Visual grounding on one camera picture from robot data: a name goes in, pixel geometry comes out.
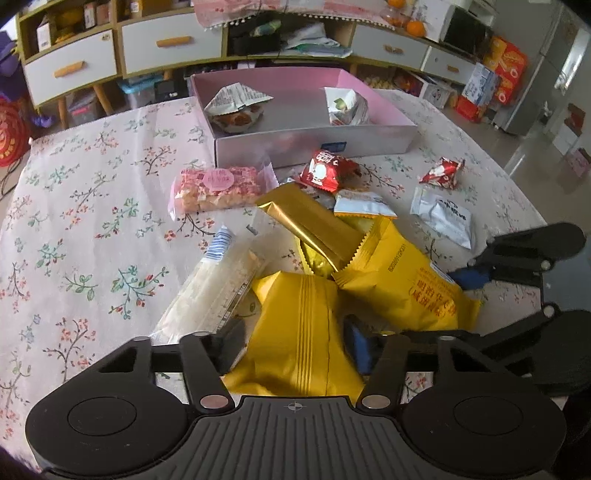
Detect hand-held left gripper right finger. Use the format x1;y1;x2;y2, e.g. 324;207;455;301
342;315;506;411

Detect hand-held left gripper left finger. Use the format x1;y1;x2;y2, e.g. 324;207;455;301
92;318;246;412

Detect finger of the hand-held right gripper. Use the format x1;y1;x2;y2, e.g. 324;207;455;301
403;302;591;398
447;222;586;291

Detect clear rice cracker packet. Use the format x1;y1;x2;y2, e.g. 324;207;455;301
151;225;283;347

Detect plain yellow ribbed snack packet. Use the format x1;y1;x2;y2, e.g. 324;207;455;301
222;271;368;398

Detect yellow packet with red print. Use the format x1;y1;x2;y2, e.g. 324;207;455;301
332;216;482;334

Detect white packet with orange edge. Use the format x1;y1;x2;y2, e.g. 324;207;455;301
333;189;399;220

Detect gold foil snack bar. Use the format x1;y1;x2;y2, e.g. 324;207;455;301
255;182;365;274

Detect pink cardboard box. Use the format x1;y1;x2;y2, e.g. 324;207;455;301
188;67;419;169

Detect small red candy packet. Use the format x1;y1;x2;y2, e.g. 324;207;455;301
418;157;465;190

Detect pink nougat snack packet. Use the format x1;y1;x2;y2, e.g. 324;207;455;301
170;161;279;223

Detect pink gift box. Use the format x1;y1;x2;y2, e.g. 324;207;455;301
567;148;591;179

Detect small red carton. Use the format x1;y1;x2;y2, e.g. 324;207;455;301
454;95;488;123

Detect red snack packet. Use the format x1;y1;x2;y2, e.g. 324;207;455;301
299;149;362;193

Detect red gift box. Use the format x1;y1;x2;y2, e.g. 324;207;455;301
555;103;587;156

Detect white printed box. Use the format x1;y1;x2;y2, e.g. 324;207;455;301
418;75;454;110

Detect floral tablecloth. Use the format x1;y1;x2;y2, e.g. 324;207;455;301
0;89;551;462

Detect blue white carton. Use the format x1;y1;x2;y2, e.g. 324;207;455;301
461;62;502;106

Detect white green snack packet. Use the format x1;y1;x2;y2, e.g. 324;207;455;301
323;87;371;127

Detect red yellow carton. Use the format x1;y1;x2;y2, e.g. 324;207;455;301
482;36;530;108

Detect small white cabinet drawer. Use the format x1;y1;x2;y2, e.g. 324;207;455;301
422;46;477;85

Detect yellow egg tray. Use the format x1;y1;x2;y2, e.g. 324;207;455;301
360;74;394;91

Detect silver refrigerator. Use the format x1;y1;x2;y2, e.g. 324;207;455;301
493;4;591;137

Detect white cookie packet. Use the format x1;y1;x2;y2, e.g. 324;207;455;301
204;82;274;134

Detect black microwave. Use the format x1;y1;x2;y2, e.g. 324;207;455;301
442;6;493;55

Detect clear bin with blue lid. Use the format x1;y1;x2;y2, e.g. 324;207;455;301
117;76;160;110

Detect white appliance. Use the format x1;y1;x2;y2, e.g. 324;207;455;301
419;0;496;43

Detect clear bag of oranges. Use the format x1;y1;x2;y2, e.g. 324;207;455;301
380;7;411;29

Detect clear storage bin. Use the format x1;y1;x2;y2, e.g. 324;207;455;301
66;90;101;128

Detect white plastic bags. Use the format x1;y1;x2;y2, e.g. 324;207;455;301
281;22;354;59

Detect red printed bag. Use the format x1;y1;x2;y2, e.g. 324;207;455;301
0;98;31;169

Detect black basket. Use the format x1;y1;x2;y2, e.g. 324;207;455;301
228;21;283;57

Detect wooden cabinet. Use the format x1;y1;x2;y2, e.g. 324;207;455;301
15;0;481;131

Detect pink cloth with pompom trim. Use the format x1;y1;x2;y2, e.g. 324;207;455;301
191;0;403;32

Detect purple plush toy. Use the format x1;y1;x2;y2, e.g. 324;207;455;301
0;27;29;100

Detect white labelled box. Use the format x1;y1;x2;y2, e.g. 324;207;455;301
36;16;53;52

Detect yellow toy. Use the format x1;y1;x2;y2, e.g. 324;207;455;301
54;6;85;45

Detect black camera on stand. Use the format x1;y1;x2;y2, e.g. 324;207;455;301
154;80;179;103

